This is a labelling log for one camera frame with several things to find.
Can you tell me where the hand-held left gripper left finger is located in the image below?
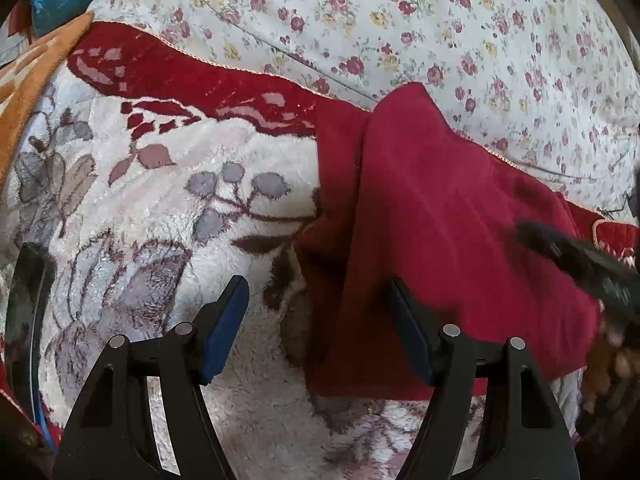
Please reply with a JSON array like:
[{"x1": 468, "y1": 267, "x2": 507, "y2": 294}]
[{"x1": 52, "y1": 275, "x2": 251, "y2": 480}]

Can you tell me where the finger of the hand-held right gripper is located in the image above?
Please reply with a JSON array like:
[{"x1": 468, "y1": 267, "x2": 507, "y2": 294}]
[{"x1": 515, "y1": 220, "x2": 640, "y2": 323}]

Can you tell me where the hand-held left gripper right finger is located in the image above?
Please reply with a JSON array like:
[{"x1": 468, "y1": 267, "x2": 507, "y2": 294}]
[{"x1": 389, "y1": 277, "x2": 581, "y2": 480}]

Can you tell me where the dark red fleece garment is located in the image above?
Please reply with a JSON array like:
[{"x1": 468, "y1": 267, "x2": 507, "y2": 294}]
[{"x1": 292, "y1": 81, "x2": 603, "y2": 402}]

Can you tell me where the person's right hand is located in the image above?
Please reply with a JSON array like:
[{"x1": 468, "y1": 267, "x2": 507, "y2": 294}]
[{"x1": 582, "y1": 305, "x2": 633, "y2": 411}]

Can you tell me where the red and white plush blanket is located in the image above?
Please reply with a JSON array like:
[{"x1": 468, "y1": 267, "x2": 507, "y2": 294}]
[{"x1": 0, "y1": 20, "x2": 640, "y2": 480}]

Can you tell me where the black smartphone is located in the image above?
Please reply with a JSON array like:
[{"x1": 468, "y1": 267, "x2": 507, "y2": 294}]
[{"x1": 2, "y1": 242, "x2": 58, "y2": 451}]

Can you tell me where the white floral bedsheet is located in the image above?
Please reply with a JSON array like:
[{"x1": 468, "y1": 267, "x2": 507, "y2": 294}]
[{"x1": 92, "y1": 0, "x2": 640, "y2": 211}]

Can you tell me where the orange and cream fleece blanket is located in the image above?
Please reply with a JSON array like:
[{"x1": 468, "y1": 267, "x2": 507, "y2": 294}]
[{"x1": 0, "y1": 10, "x2": 96, "y2": 181}]

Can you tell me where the dark red cloth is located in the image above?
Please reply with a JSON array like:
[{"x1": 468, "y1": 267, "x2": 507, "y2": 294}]
[{"x1": 7, "y1": 0, "x2": 36, "y2": 43}]

